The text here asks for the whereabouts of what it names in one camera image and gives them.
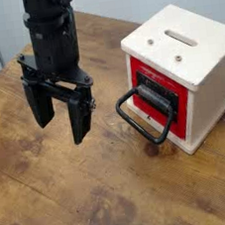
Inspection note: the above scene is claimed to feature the black metal drawer handle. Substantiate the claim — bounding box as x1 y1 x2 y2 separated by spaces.
116 83 175 145

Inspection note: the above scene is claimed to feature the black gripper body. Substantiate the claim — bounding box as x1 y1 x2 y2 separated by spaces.
18 9 93 101

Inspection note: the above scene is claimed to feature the white wooden drawer box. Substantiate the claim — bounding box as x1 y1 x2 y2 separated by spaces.
121 4 225 155

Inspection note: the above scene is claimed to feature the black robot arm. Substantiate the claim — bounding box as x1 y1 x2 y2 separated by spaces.
17 0 95 145

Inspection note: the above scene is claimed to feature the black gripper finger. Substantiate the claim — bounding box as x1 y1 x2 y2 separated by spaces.
23 81 55 128
67 87 93 145

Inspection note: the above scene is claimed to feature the red drawer front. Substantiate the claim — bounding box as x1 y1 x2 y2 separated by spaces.
130 56 188 140

